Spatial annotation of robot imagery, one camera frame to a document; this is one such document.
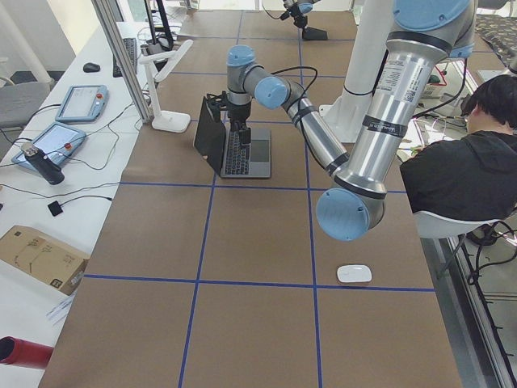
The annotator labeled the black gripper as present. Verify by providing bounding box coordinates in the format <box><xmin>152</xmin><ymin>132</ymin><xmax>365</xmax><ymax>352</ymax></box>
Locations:
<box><xmin>293</xmin><ymin>14</ymin><xmax>308</xmax><ymax>28</ymax></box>
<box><xmin>226</xmin><ymin>102</ymin><xmax>251</xmax><ymax>146</ymax></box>

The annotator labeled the black mouse pad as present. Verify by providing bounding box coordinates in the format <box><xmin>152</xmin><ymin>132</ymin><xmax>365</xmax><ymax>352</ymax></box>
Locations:
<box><xmin>302</xmin><ymin>27</ymin><xmax>328</xmax><ymax>40</ymax></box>

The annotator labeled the grey laptop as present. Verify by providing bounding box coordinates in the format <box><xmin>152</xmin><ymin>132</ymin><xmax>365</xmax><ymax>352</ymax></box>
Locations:
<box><xmin>194</xmin><ymin>97</ymin><xmax>271</xmax><ymax>179</ymax></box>

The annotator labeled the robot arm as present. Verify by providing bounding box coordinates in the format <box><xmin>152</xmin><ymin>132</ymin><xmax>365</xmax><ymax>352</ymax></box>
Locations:
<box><xmin>262</xmin><ymin>0</ymin><xmax>319</xmax><ymax>30</ymax></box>
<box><xmin>227</xmin><ymin>1</ymin><xmax>477</xmax><ymax>241</ymax></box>

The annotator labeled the white desk lamp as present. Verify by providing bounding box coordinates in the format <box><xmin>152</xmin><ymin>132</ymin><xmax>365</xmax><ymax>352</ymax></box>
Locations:
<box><xmin>138</xmin><ymin>39</ymin><xmax>194</xmax><ymax>133</ymax></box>

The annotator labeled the black computer mouse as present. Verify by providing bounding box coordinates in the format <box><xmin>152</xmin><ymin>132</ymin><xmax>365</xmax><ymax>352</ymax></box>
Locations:
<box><xmin>82</xmin><ymin>62</ymin><xmax>101</xmax><ymax>74</ymax></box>

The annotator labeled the white computer mouse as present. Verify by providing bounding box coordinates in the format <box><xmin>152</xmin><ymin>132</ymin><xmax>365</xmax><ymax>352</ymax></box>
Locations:
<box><xmin>336</xmin><ymin>264</ymin><xmax>372</xmax><ymax>283</ymax></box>

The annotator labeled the black keyboard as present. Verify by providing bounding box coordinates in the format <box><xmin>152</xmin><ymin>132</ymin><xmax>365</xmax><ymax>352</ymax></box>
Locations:
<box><xmin>112</xmin><ymin>37</ymin><xmax>138</xmax><ymax>78</ymax></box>

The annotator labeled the upper teach pendant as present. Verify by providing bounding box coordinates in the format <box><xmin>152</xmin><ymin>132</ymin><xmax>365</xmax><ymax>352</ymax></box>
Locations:
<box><xmin>55</xmin><ymin>85</ymin><xmax>108</xmax><ymax>124</ymax></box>

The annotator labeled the teach pendant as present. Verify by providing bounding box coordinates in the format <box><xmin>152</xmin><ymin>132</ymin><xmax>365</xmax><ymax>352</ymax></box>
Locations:
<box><xmin>32</xmin><ymin>122</ymin><xmax>86</xmax><ymax>166</ymax></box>
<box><xmin>55</xmin><ymin>85</ymin><xmax>108</xmax><ymax>124</ymax></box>

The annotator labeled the lower teach pendant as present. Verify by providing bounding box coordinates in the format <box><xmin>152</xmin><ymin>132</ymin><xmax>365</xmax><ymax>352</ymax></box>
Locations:
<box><xmin>32</xmin><ymin>122</ymin><xmax>86</xmax><ymax>166</ymax></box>

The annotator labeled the black water bottle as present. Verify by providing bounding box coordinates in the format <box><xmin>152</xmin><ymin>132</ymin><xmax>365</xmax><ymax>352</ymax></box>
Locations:
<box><xmin>21</xmin><ymin>142</ymin><xmax>65</xmax><ymax>185</ymax></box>

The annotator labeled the small black puck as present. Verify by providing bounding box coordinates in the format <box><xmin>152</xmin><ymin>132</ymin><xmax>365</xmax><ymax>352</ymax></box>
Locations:
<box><xmin>48</xmin><ymin>200</ymin><xmax>63</xmax><ymax>217</ymax></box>

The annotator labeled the white chair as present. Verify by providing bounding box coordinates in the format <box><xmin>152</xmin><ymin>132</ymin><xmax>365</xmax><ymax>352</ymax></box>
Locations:
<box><xmin>414</xmin><ymin>209</ymin><xmax>510</xmax><ymax>280</ymax></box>

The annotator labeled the cardboard box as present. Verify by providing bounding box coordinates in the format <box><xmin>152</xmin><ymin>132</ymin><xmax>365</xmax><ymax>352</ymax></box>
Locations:
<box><xmin>1</xmin><ymin>226</ymin><xmax>90</xmax><ymax>295</ymax></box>

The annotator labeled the seated person in black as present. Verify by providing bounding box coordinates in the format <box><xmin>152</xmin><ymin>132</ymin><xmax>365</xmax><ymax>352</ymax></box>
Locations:
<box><xmin>400</xmin><ymin>75</ymin><xmax>516</xmax><ymax>221</ymax></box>

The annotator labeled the red cylinder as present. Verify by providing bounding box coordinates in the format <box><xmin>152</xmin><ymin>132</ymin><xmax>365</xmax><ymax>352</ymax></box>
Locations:
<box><xmin>1</xmin><ymin>336</ymin><xmax>54</xmax><ymax>369</ymax></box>

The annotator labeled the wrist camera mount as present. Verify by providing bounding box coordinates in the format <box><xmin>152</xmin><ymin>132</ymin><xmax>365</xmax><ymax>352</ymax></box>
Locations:
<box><xmin>206</xmin><ymin>91</ymin><xmax>228</xmax><ymax>122</ymax></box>

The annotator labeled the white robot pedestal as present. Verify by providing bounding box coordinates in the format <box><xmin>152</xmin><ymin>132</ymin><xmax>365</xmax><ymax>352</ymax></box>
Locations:
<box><xmin>319</xmin><ymin>0</ymin><xmax>393</xmax><ymax>143</ymax></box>

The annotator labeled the aluminium post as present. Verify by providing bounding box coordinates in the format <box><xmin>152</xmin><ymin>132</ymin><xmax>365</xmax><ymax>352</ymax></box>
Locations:
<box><xmin>91</xmin><ymin>0</ymin><xmax>151</xmax><ymax>124</ymax></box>

